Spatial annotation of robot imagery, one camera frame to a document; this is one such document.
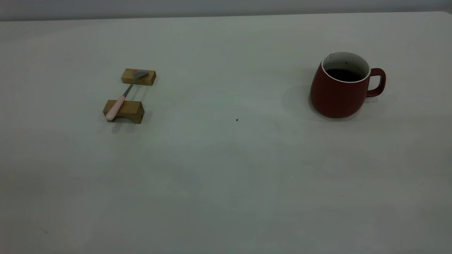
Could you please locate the spoon with pink handle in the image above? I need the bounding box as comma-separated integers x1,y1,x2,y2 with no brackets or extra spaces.
105,71,149,121

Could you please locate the red ceramic mug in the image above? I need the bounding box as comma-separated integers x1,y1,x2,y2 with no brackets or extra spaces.
310,52,386,119

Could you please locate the flat rectangular wooden block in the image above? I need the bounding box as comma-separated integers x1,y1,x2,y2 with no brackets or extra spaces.
121,68,156,86

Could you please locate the arched wooden block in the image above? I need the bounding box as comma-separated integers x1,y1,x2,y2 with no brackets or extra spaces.
103,100,145,124

